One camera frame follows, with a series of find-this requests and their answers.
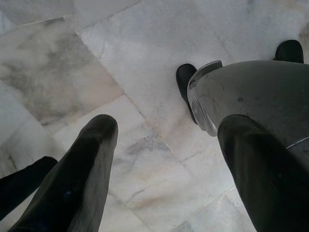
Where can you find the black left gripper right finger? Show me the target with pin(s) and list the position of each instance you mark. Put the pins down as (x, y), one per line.
(268, 183)

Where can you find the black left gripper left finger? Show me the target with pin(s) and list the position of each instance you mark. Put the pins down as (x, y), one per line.
(77, 174)

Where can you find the black shirt with green logo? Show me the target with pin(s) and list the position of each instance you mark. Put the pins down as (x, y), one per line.
(21, 183)

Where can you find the black robot right foot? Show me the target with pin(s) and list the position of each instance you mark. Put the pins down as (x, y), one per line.
(289, 50)

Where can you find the black robot foot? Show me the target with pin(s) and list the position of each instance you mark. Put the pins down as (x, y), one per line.
(184, 75)
(289, 50)

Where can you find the black robot left foot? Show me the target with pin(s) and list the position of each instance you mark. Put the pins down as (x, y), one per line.
(184, 75)

